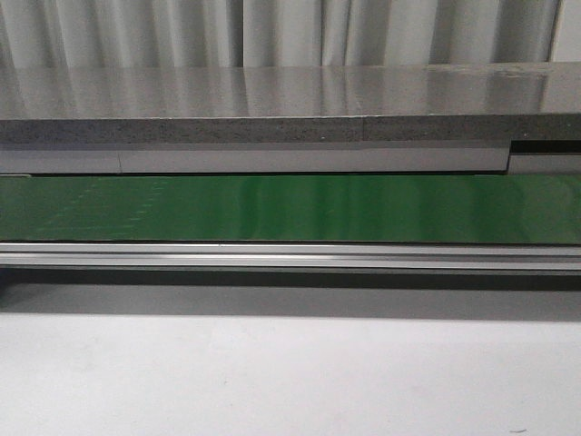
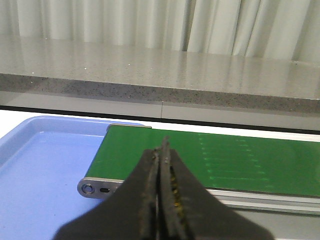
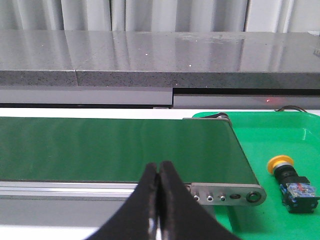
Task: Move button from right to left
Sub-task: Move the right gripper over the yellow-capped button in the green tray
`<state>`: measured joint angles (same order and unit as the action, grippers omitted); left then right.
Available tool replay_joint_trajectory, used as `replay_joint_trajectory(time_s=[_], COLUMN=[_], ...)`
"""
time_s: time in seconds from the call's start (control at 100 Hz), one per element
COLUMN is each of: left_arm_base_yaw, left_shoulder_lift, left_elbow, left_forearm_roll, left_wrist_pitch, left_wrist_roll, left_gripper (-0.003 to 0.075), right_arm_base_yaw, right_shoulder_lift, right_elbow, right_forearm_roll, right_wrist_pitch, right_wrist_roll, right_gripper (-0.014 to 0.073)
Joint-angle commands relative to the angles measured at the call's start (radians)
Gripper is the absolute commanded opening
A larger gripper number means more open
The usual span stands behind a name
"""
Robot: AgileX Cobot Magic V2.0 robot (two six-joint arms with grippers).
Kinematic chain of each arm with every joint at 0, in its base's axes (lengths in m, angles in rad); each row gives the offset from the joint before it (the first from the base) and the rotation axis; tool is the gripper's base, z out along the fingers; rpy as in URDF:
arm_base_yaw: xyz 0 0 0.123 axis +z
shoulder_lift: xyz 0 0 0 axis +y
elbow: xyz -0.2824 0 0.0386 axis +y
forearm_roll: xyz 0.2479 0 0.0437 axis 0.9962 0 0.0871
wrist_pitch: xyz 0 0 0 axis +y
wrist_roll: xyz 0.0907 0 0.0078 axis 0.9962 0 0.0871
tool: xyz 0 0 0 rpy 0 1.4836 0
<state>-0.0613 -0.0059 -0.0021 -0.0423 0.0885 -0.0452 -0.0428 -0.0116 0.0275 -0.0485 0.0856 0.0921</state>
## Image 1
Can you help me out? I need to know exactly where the white pleated curtain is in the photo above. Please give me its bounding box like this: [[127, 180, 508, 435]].
[[1, 1, 580, 68]]

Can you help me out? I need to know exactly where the grey stone countertop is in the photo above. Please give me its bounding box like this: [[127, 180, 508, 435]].
[[1, 63, 580, 174]]

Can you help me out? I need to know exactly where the aluminium conveyor frame rail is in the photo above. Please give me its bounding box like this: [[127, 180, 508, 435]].
[[1, 243, 580, 273]]

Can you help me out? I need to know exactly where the green conveyor belt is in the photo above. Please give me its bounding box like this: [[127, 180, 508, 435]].
[[1, 174, 580, 245]]

